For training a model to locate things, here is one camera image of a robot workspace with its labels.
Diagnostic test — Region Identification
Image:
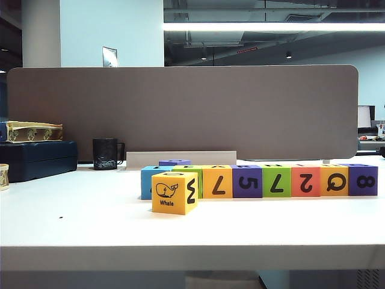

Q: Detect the purple block with O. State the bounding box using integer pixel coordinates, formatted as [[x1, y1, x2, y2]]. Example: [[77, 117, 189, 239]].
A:
[[158, 159, 192, 167]]

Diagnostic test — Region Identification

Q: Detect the green block letter E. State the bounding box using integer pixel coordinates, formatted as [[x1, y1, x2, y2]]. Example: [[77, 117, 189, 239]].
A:
[[171, 164, 204, 199]]

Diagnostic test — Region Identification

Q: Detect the beige cable tray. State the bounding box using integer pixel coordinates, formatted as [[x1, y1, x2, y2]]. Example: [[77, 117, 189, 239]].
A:
[[125, 151, 238, 170]]

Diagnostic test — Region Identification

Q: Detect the white table leg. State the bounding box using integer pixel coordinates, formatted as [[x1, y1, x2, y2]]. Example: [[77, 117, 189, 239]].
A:
[[257, 270, 290, 289]]

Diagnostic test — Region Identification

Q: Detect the red-orange block with 2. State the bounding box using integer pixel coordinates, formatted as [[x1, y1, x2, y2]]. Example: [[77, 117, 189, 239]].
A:
[[291, 165, 322, 197]]

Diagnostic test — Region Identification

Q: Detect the purple block with 5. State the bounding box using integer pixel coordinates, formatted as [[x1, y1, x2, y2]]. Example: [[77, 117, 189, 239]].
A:
[[232, 164, 263, 199]]

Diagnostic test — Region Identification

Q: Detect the purple block with 8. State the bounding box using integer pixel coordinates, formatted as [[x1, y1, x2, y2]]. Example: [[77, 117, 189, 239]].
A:
[[348, 164, 379, 196]]

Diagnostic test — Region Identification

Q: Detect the blue letter block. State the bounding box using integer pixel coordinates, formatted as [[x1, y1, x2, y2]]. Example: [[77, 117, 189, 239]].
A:
[[140, 165, 175, 200]]

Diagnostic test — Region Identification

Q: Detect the green block letter N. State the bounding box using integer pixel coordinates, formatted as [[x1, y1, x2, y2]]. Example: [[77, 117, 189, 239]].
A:
[[262, 164, 292, 198]]

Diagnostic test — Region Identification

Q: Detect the wall sign plate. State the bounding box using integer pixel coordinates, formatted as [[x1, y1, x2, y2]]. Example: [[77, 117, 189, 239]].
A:
[[102, 46, 118, 67]]

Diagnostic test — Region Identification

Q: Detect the black mug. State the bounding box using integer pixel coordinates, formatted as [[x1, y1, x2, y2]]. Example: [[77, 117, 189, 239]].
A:
[[92, 138, 126, 171]]

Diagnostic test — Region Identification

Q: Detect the brown desk divider panel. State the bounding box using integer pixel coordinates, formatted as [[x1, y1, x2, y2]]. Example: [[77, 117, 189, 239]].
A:
[[6, 64, 360, 161]]

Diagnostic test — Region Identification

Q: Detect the dark blue case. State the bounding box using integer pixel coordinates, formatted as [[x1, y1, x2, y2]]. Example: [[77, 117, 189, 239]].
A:
[[0, 140, 78, 184]]

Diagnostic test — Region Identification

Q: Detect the cream gold patterned box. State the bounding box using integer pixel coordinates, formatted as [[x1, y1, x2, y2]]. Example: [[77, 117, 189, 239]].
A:
[[5, 120, 64, 143]]

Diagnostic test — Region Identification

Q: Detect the yellow whale picture block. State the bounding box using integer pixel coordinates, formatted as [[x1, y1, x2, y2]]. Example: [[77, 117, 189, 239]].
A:
[[151, 171, 199, 216]]

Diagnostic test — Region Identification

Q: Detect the yellow block with Q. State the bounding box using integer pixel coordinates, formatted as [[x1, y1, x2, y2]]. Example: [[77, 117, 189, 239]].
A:
[[320, 164, 350, 197]]

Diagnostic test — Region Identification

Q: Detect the yellow block 7 and E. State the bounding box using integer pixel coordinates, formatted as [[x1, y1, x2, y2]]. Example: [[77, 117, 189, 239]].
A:
[[201, 164, 234, 199]]

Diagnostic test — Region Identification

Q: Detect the grey vented cabinet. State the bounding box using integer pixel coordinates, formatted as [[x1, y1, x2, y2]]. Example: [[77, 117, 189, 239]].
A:
[[288, 269, 385, 289]]

